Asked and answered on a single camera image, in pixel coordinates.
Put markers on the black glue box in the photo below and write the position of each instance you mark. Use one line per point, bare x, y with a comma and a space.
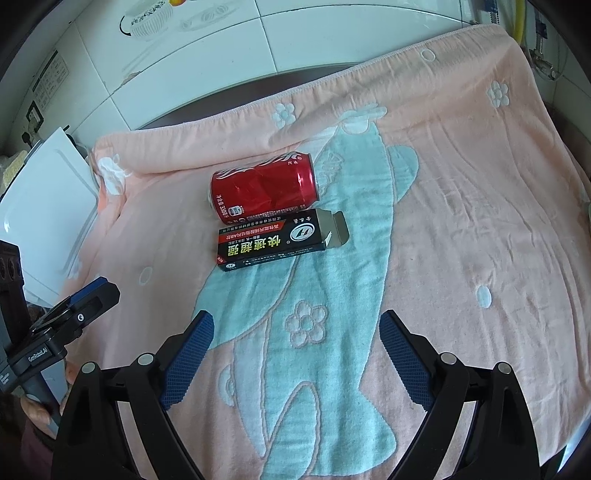
280, 237

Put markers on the white microwave oven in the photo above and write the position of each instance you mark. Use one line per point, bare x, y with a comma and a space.
47, 211

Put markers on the yellow gas pipe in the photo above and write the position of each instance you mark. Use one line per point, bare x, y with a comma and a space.
519, 26

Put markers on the crushed red cola can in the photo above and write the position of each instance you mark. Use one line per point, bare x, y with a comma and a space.
281, 185

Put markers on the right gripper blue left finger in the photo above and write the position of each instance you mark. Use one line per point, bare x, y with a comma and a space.
183, 355

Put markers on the pink towel cloth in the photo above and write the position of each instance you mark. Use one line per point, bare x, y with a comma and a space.
467, 217

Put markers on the wall power socket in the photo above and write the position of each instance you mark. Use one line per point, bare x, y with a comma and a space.
34, 118

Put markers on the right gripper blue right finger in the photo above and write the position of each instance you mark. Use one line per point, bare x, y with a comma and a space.
406, 357

